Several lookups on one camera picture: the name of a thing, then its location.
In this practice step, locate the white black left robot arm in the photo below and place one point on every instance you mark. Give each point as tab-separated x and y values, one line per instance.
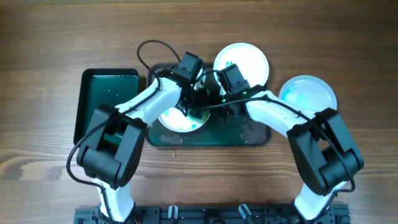
110	151

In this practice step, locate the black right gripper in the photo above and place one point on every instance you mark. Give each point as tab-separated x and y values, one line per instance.
226	111

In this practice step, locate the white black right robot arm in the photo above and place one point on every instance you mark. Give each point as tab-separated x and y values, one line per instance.
324	151

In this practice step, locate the large dark serving tray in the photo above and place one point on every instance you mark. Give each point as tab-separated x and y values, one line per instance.
213	133

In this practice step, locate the white plate cleaned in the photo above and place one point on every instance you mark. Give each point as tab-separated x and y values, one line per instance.
308	92
174	120
250	60

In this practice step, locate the yellow green sponge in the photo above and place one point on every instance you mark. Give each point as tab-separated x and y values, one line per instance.
198	115

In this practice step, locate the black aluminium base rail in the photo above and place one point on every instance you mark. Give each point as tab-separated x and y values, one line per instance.
268	214

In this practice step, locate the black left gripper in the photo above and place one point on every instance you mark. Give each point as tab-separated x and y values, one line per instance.
196	101

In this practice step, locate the small black sponge tray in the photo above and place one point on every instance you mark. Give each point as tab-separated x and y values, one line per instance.
110	86

